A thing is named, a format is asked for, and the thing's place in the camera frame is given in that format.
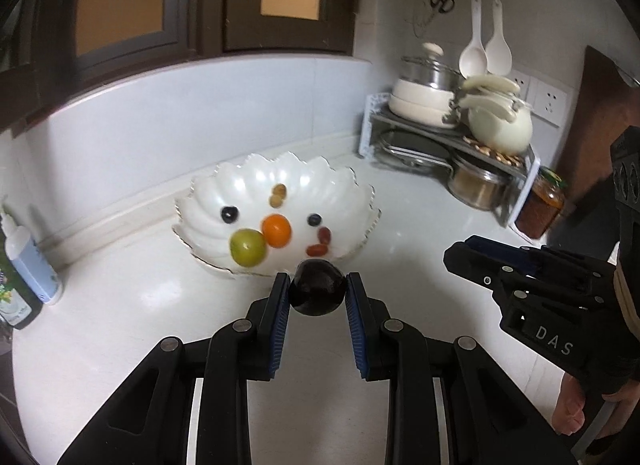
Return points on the white wall socket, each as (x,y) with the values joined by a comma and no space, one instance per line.
(520,81)
(550,100)

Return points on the white spoon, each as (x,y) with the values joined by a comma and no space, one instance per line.
(472,62)

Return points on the person's right hand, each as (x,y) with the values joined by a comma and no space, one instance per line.
(570,410)

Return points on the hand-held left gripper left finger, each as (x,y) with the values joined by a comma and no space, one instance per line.
(280,325)

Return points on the dark brown board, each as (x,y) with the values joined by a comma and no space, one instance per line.
(595,120)

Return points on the wooden bead trivet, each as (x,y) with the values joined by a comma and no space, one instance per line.
(492,150)

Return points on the glass sauce jar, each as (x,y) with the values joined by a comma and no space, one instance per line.
(540,210)

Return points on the steel pot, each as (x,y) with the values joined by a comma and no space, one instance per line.
(477,185)

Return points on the tan longan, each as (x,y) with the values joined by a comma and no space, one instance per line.
(279,191)
(275,202)

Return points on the white pot with lid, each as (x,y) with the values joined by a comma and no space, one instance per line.
(415,105)

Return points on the white scalloped bowl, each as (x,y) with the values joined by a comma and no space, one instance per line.
(260,175)

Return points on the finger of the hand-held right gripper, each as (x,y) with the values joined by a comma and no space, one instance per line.
(470,257)
(505,250)

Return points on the green apple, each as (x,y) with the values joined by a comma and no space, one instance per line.
(247,246)

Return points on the green dish soap bottle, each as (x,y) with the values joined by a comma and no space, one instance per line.
(15,310)

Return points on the steel shelf rack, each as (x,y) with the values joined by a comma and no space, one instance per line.
(395,117)

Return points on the black flat panel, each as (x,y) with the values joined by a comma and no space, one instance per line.
(580,235)

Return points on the white pump bottle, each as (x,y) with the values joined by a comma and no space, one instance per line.
(35,270)

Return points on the cream ceramic kettle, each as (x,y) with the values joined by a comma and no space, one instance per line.
(500,130)

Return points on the black scissors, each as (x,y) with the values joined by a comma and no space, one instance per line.
(442,2)

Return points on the glass pot lid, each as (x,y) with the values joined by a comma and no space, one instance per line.
(410,145)

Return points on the orange tangerine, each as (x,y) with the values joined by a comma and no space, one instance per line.
(276,231)

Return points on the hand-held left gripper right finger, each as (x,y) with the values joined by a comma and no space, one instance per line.
(357,325)

